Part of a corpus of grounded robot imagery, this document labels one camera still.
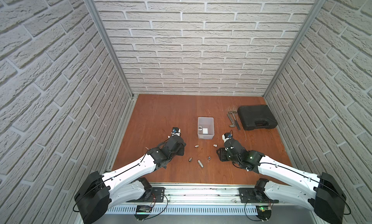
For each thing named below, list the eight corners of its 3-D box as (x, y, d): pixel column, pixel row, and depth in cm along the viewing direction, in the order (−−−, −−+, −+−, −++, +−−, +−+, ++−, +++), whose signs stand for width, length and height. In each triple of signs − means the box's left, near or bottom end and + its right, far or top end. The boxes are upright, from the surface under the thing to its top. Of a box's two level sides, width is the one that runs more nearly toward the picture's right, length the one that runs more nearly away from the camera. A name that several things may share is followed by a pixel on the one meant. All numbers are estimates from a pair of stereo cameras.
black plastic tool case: (242, 130, 100) (245, 126, 96) (237, 109, 113) (239, 104, 108) (275, 130, 101) (279, 126, 96) (266, 110, 113) (269, 104, 108)
